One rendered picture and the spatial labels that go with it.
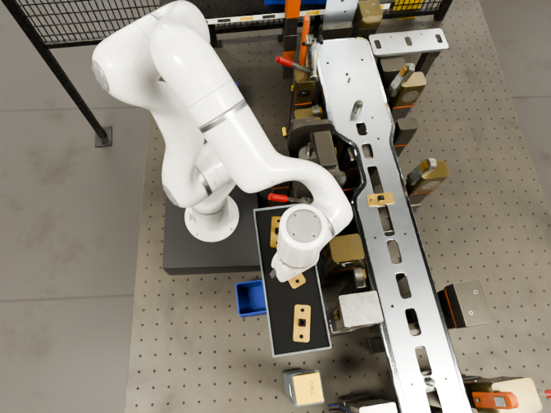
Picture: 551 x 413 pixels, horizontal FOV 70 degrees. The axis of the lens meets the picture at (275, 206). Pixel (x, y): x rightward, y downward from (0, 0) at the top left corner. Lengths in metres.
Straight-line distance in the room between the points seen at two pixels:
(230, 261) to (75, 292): 1.19
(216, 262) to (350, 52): 0.91
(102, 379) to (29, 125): 1.61
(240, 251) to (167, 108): 0.69
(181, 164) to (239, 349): 0.72
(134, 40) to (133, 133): 1.90
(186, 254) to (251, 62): 0.96
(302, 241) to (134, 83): 0.41
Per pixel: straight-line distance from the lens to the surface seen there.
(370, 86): 1.51
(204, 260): 1.38
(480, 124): 1.96
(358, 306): 1.06
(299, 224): 0.67
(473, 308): 1.25
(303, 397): 0.98
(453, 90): 2.02
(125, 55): 0.77
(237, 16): 1.65
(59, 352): 2.36
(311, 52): 1.33
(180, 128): 0.89
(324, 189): 0.72
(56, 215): 2.57
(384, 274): 1.21
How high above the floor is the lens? 2.13
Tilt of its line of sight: 68 degrees down
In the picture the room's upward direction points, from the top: 4 degrees clockwise
